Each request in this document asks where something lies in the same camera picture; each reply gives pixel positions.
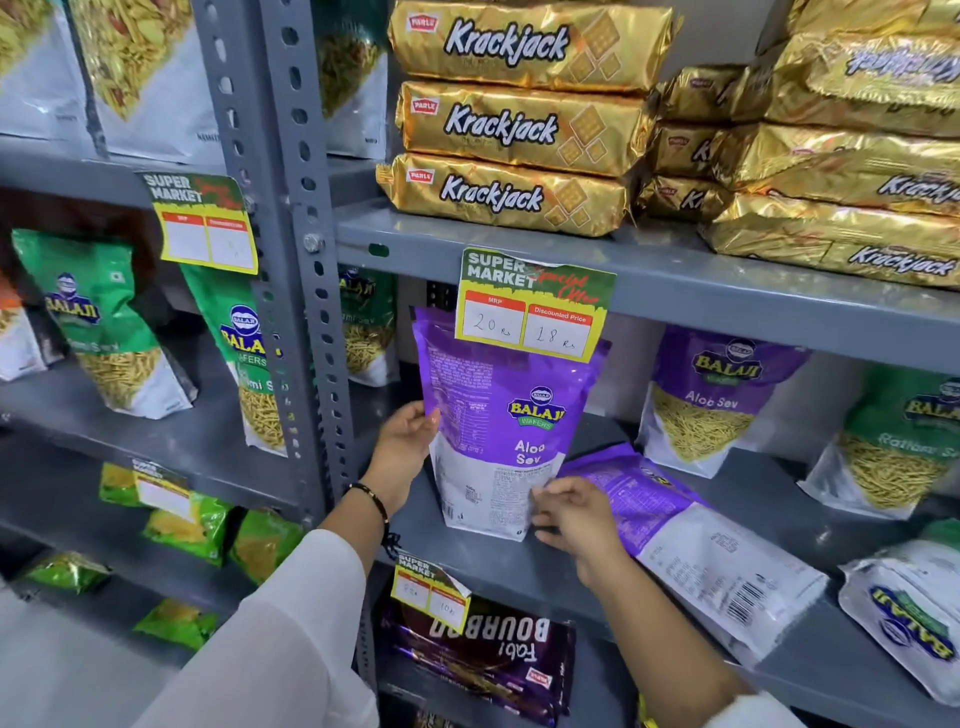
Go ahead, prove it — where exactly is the person's left forearm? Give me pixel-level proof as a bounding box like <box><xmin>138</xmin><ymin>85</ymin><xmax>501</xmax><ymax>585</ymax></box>
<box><xmin>133</xmin><ymin>483</ymin><xmax>393</xmax><ymax>728</ymax></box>

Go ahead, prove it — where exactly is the white pouch of yellow mix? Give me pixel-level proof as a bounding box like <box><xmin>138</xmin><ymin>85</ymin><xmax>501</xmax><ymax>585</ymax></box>
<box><xmin>0</xmin><ymin>0</ymin><xmax>88</xmax><ymax>144</ymax></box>
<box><xmin>67</xmin><ymin>0</ymin><xmax>227</xmax><ymax>167</ymax></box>
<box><xmin>313</xmin><ymin>0</ymin><xmax>390</xmax><ymax>161</ymax></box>

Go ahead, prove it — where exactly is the orange and white snack pouch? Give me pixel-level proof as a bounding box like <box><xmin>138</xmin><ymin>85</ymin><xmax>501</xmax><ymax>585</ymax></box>
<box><xmin>0</xmin><ymin>271</ymin><xmax>66</xmax><ymax>383</ymax></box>

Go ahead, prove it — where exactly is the yellow and green price tag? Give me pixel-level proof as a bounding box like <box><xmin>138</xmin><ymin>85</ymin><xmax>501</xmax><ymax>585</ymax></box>
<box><xmin>454</xmin><ymin>247</ymin><xmax>618</xmax><ymax>364</ymax></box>
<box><xmin>390</xmin><ymin>550</ymin><xmax>473</xmax><ymax>634</ymax></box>
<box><xmin>130</xmin><ymin>458</ymin><xmax>195</xmax><ymax>523</ymax></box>
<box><xmin>136</xmin><ymin>171</ymin><xmax>261</xmax><ymax>276</ymax></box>

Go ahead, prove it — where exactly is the black bead bracelet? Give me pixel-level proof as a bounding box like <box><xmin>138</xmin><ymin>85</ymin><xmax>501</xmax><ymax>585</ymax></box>
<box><xmin>345</xmin><ymin>482</ymin><xmax>403</xmax><ymax>561</ymax></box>

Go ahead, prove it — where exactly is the grey slotted metal upright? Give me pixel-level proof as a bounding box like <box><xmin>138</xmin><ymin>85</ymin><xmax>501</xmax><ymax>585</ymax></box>
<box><xmin>190</xmin><ymin>0</ymin><xmax>378</xmax><ymax>691</ymax></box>

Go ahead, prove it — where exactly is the person's right forearm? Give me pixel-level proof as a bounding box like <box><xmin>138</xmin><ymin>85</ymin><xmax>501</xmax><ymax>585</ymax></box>
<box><xmin>581</xmin><ymin>553</ymin><xmax>807</xmax><ymax>728</ymax></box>

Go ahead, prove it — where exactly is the small light green snack packet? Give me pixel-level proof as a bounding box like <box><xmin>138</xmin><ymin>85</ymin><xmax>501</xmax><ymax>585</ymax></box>
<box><xmin>98</xmin><ymin>462</ymin><xmax>145</xmax><ymax>509</ymax></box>
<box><xmin>141</xmin><ymin>491</ymin><xmax>234</xmax><ymax>568</ymax></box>
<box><xmin>228</xmin><ymin>507</ymin><xmax>306</xmax><ymax>587</ymax></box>
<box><xmin>132</xmin><ymin>597</ymin><xmax>220</xmax><ymax>651</ymax></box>
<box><xmin>25</xmin><ymin>550</ymin><xmax>113</xmax><ymax>594</ymax></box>

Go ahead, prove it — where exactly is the stack of gold biscuit packets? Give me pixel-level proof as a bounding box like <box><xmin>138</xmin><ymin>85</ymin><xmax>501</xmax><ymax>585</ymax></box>
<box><xmin>375</xmin><ymin>0</ymin><xmax>960</xmax><ymax>291</ymax></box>

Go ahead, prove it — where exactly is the green and white snack pouch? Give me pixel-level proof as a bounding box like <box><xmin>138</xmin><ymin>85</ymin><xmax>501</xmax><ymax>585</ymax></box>
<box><xmin>796</xmin><ymin>365</ymin><xmax>960</xmax><ymax>522</ymax></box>

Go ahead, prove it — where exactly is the dark purple biscuit packet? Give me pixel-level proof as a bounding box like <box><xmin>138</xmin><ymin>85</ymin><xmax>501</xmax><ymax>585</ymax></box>
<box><xmin>374</xmin><ymin>591</ymin><xmax>578</xmax><ymax>726</ymax></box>

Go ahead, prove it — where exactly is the grey metal shelf board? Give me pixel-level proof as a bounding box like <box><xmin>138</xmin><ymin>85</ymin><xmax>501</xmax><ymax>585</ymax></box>
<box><xmin>0</xmin><ymin>431</ymin><xmax>260</xmax><ymax>665</ymax></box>
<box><xmin>0</xmin><ymin>328</ymin><xmax>325</xmax><ymax>522</ymax></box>
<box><xmin>333</xmin><ymin>198</ymin><xmax>960</xmax><ymax>376</ymax></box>
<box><xmin>371</xmin><ymin>405</ymin><xmax>960</xmax><ymax>728</ymax></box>
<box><xmin>0</xmin><ymin>133</ymin><xmax>380</xmax><ymax>213</ymax></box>

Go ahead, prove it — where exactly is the white pouch with green label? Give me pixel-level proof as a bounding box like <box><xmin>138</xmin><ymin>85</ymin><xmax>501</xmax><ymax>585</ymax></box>
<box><xmin>837</xmin><ymin>517</ymin><xmax>960</xmax><ymax>707</ymax></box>

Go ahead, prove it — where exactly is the purple snack pouch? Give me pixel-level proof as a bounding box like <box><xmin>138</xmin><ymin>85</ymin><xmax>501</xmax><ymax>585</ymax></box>
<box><xmin>558</xmin><ymin>442</ymin><xmax>831</xmax><ymax>666</ymax></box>
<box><xmin>411</xmin><ymin>306</ymin><xmax>612</xmax><ymax>543</ymax></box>
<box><xmin>636</xmin><ymin>324</ymin><xmax>813</xmax><ymax>480</ymax></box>

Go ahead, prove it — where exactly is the person's right hand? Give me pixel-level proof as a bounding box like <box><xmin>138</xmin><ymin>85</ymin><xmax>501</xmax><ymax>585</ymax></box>
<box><xmin>531</xmin><ymin>477</ymin><xmax>633</xmax><ymax>591</ymax></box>

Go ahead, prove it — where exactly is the person's left hand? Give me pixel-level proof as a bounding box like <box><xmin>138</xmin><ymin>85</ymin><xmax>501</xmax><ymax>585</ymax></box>
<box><xmin>360</xmin><ymin>401</ymin><xmax>442</xmax><ymax>514</ymax></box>

